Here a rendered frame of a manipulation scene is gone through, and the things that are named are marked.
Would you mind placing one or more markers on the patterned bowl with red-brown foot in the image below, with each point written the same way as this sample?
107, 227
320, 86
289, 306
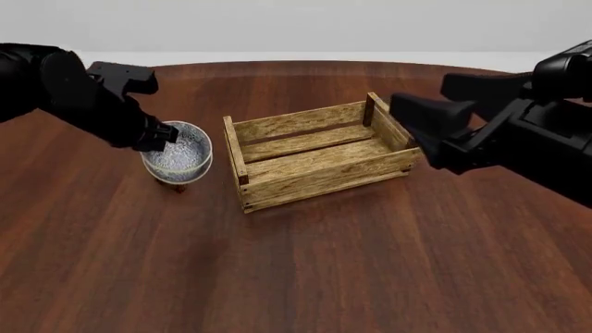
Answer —
180, 178

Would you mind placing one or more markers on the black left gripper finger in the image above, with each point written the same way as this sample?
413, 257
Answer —
170, 133

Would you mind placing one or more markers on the wooden slat tray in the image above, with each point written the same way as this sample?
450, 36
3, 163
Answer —
319, 163

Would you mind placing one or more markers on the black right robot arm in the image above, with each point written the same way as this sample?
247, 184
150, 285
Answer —
564, 138

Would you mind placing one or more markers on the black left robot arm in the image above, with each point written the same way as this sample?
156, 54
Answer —
65, 93

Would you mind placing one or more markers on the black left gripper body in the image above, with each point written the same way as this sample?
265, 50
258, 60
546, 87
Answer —
149, 137

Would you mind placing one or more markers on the patterned glass-white bowl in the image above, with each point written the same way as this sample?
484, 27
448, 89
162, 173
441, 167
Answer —
185, 152

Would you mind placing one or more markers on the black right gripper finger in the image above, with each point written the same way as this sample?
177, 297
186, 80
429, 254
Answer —
485, 85
430, 118

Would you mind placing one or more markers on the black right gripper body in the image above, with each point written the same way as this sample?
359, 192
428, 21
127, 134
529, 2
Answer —
485, 145

